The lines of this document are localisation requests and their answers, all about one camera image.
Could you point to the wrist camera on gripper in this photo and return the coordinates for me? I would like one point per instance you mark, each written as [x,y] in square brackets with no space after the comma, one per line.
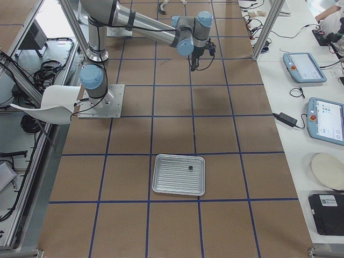
[211,47]

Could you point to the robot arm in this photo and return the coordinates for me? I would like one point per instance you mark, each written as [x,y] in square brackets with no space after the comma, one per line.
[188,35]

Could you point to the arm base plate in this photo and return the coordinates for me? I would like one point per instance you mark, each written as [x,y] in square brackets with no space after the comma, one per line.
[109,107]
[118,32]

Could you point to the black flat box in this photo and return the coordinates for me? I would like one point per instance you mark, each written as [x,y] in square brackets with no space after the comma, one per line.
[327,211]

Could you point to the cream round plate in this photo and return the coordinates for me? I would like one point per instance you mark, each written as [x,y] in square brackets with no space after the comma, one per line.
[328,170]

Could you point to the teach pendant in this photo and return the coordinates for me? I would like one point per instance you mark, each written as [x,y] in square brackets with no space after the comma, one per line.
[303,68]
[325,120]

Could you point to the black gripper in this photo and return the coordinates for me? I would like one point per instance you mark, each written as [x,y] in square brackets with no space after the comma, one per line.
[196,53]

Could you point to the olive brake shoe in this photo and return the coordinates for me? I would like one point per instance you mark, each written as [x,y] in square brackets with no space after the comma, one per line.
[161,9]

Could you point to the aluminium frame post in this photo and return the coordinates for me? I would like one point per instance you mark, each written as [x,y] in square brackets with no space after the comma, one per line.
[267,27]

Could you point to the near teach pendant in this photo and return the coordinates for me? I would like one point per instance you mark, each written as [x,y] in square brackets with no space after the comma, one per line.
[325,120]

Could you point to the far teach pendant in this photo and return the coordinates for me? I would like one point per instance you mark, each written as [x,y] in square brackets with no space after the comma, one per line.
[303,68]

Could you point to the black power adapter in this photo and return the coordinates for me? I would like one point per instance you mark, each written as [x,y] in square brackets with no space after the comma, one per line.
[286,119]

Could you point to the white chair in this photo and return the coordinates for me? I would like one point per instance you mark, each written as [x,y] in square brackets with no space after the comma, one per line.
[57,105]

